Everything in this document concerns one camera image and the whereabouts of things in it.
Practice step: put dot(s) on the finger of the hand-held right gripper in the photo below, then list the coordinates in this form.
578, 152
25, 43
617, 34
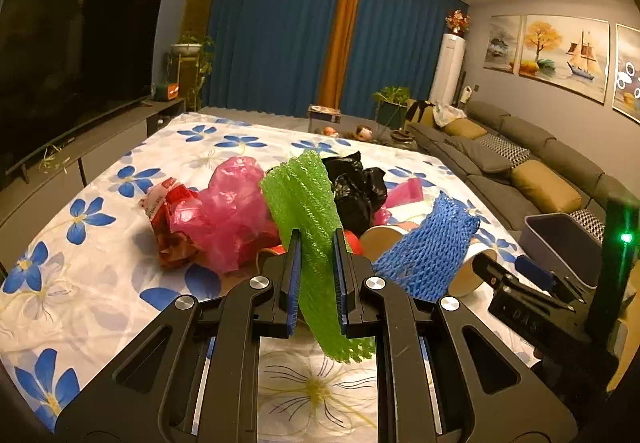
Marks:
537, 270
492, 273

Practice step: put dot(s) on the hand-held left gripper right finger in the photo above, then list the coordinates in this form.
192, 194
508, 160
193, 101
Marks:
342, 283

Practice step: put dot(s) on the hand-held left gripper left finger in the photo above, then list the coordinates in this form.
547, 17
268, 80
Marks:
292, 283

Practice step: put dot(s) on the grey plastic bin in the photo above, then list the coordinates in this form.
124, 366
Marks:
560, 233

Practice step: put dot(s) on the blue foam net sleeve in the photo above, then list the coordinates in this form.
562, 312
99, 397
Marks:
430, 243

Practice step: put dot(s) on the green foam net sleeve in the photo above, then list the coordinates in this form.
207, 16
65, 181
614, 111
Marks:
300, 193

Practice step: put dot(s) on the red wrapper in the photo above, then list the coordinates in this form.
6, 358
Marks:
354, 243

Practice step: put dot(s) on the large patterned cushion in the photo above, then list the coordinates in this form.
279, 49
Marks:
590, 223

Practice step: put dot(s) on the grey sofa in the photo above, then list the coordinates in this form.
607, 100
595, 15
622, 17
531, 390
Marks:
500, 193

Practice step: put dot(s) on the large mustard cushion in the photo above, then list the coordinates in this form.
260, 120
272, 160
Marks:
545, 185

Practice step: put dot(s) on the black plastic bag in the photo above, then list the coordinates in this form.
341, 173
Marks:
355, 188

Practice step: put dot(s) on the pink plastic bag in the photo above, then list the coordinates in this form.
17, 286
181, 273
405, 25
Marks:
230, 203

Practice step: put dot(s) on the pink flat packet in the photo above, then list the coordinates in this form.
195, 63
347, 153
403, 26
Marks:
407, 190

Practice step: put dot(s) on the dark grey cushion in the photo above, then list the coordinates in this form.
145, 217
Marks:
475, 155

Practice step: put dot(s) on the small patterned cushion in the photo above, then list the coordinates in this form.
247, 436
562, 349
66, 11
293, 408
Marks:
507, 148

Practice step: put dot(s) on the small mustard cushion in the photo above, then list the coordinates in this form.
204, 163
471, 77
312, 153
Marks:
465, 128

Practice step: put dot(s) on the red and white plastic bag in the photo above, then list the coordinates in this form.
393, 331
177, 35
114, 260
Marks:
165, 203

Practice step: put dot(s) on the dark coffee table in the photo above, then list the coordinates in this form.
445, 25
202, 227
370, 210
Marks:
385, 138

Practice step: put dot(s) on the brown bowl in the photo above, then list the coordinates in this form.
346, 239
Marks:
404, 139

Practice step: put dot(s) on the white cloth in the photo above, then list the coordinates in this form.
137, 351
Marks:
447, 115

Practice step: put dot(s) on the flat box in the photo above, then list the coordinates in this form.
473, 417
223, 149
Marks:
325, 113

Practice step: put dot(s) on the small white object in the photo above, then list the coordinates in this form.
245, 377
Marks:
466, 94

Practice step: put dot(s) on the leafy plant in green pot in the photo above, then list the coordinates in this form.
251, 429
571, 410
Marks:
392, 105

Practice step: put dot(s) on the blue floral blanket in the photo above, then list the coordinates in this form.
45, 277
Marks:
100, 273

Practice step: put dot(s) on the white standing air conditioner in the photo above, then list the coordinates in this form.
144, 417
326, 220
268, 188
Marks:
447, 68

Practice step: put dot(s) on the large sailboat painting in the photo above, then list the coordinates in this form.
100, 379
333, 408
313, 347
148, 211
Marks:
565, 58

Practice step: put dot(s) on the purple framed painting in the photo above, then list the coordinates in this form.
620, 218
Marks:
627, 73

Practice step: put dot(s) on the orange radio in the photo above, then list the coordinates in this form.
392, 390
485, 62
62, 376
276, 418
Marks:
167, 92

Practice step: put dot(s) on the small landscape painting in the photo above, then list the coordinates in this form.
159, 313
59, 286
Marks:
502, 43

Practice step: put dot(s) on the plant stand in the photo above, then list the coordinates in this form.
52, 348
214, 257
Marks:
187, 78

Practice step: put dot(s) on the grey television cabinet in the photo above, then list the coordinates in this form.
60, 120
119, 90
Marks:
115, 133

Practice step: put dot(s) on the blue curtain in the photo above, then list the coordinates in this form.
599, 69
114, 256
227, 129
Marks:
400, 43
270, 33

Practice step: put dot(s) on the orange curtain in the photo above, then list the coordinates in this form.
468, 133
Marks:
342, 33

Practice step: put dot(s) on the orange flower arrangement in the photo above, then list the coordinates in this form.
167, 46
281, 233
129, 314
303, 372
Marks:
457, 20

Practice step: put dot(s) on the trailing potted plant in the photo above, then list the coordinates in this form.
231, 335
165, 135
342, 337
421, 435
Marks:
192, 45

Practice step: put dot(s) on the black flat television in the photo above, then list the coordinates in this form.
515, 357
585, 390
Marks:
65, 73

